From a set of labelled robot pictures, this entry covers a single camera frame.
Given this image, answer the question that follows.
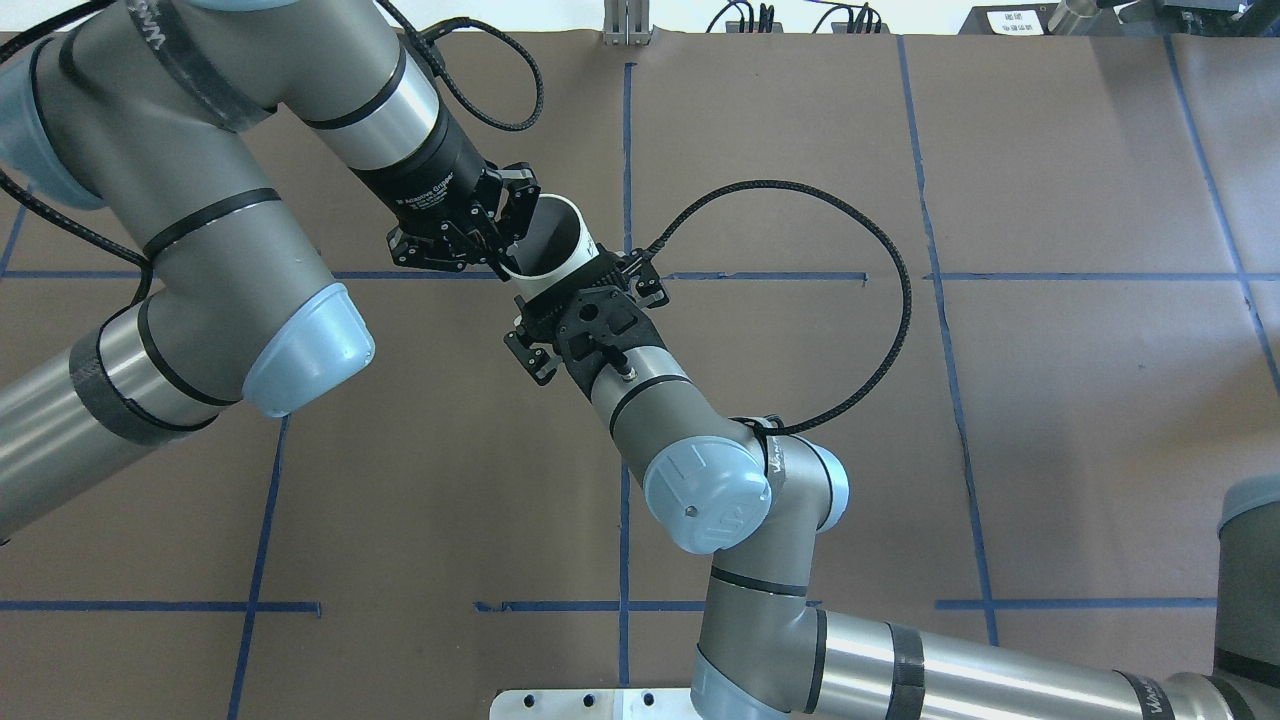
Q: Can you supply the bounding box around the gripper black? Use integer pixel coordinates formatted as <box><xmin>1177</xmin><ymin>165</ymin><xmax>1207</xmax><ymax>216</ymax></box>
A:
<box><xmin>353</xmin><ymin>110</ymin><xmax>541</xmax><ymax>273</ymax></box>

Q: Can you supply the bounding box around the white mug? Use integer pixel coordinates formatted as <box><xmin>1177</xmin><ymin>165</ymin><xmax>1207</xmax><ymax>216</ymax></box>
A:
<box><xmin>500</xmin><ymin>193</ymin><xmax>599</xmax><ymax>301</ymax></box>

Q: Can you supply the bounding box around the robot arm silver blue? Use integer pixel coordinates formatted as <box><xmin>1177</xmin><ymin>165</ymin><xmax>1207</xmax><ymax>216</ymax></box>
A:
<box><xmin>3</xmin><ymin>1</ymin><xmax>539</xmax><ymax>538</ymax></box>
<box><xmin>812</xmin><ymin>283</ymin><xmax>1277</xmax><ymax>679</ymax></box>

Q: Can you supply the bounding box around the small metal cup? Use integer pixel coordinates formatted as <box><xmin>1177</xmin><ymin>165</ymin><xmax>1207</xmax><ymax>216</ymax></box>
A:
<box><xmin>1046</xmin><ymin>0</ymin><xmax>1102</xmax><ymax>37</ymax></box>

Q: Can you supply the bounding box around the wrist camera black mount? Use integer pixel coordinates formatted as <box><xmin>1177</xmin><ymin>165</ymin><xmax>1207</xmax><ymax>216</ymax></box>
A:
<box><xmin>504</xmin><ymin>249</ymin><xmax>669</xmax><ymax>395</ymax></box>

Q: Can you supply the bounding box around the aluminium frame post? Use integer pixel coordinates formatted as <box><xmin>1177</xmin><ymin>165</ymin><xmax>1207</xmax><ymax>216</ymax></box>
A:
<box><xmin>602</xmin><ymin>0</ymin><xmax>653</xmax><ymax>46</ymax></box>

